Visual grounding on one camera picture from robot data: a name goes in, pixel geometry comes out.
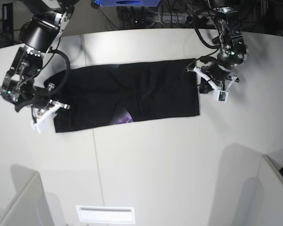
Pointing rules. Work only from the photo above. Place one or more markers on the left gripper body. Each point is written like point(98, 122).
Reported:
point(218, 73)

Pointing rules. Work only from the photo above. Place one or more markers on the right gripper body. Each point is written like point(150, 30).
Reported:
point(22, 100)

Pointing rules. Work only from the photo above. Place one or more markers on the black T-shirt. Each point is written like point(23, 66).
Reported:
point(103, 95)

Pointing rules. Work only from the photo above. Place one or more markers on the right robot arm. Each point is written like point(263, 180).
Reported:
point(50, 17)

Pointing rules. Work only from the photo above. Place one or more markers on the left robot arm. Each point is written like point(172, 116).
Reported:
point(232, 51)

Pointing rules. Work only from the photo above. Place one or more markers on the white power strip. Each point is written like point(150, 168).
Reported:
point(167, 17)

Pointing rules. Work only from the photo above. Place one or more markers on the blue box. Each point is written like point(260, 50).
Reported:
point(134, 3)

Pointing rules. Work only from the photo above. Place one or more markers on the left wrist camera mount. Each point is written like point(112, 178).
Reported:
point(220, 89)

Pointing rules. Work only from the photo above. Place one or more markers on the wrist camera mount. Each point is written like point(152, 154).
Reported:
point(220, 89)
point(40, 116)

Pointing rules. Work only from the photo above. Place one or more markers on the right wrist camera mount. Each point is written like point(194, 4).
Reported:
point(40, 116)

